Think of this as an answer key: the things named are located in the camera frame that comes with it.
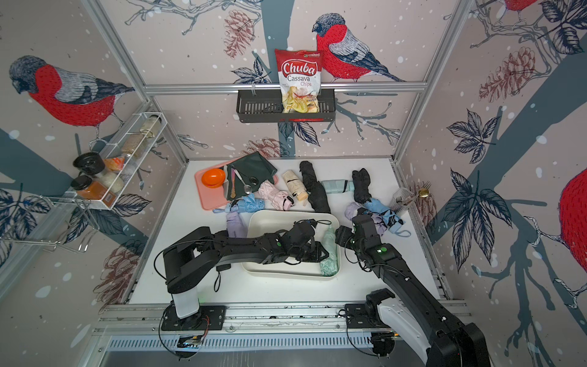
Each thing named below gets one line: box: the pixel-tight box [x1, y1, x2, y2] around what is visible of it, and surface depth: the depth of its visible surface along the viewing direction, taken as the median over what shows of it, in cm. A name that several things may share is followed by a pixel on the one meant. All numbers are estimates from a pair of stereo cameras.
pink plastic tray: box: [194, 155, 279, 211], surface depth 109 cm
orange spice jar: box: [70, 175, 117, 208], surface depth 62 cm
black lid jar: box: [72, 152, 106, 176], surface depth 63 cm
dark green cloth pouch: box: [226, 151, 278, 202], surface depth 116 cm
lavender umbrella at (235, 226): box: [226, 211, 248, 238], surface depth 97 cm
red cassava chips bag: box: [275, 48, 324, 114], surface depth 85 cm
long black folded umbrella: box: [298, 160, 331, 214], surface depth 106 cm
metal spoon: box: [233, 168, 253, 194], surface depth 110 cm
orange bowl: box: [201, 168, 226, 189], surface depth 111 cm
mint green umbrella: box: [319, 225, 339, 277], surface depth 83 cm
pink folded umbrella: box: [257, 179, 295, 212], surface depth 102 cm
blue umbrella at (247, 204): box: [212, 192, 266, 214], surface depth 100 cm
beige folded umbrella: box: [282, 169, 309, 202], surface depth 107 cm
